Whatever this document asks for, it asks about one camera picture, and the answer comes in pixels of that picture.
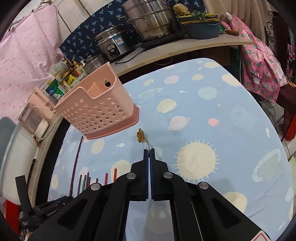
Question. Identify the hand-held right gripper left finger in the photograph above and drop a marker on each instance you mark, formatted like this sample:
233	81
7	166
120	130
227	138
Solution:
146	178

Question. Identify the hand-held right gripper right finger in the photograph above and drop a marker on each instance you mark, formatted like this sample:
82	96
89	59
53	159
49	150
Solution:
152	178

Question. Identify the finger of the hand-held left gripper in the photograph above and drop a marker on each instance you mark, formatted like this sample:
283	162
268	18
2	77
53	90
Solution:
64	199
50	212

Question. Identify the dark red chopstick silver band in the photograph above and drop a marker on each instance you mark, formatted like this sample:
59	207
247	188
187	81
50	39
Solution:
76	166

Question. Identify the row of coloured chopsticks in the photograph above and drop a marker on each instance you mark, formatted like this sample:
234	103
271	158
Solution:
106	179

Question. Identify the pink perforated plastic utensil basket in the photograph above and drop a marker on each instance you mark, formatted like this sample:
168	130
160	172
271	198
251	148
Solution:
99	111

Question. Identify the red plastic container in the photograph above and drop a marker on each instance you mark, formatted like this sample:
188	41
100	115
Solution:
12	213

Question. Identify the white plastic storage box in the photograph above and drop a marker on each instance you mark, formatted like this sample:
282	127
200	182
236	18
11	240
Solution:
18	166

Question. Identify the light blue planet print cloth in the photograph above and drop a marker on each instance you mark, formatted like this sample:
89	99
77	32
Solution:
208	162

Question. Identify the pink storage box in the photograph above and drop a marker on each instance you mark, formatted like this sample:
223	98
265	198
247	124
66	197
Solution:
41	102

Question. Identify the small steel pot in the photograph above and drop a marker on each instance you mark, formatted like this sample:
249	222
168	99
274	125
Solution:
94	63

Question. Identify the group of condiment bottles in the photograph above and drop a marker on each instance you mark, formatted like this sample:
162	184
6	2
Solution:
71	71

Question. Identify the black induction cooker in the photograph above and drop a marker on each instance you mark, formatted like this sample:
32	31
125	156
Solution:
161	41

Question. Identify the silver rice cooker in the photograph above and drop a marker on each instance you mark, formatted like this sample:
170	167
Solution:
113	44

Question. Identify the pink dotted curtain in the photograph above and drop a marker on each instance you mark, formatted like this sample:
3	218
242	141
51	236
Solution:
25	60

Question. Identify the red plastic stool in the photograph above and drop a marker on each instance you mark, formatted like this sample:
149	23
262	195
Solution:
290	125

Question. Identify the blue plastic basin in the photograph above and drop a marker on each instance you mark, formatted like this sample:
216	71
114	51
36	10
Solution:
201	30

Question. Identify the pink pineapple print cloth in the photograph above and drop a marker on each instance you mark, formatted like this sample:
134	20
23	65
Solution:
261	64

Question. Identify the large steel steamer pot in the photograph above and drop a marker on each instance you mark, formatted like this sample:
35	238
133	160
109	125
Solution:
150	20

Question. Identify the navy floral cloth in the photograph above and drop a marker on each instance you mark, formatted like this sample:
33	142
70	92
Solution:
85	30

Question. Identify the stack of yellow green trays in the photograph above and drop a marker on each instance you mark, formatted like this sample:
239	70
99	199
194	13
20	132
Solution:
198	20

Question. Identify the tan round sponge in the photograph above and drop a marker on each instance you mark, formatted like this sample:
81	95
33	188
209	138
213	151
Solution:
180	9

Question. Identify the hanging clothes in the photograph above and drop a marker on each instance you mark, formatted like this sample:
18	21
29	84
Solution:
291	58

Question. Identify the black metal rack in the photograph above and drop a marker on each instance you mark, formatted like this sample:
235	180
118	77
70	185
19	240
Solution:
269	32

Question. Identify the beige curtain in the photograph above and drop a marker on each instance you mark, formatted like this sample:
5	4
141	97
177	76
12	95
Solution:
245	9

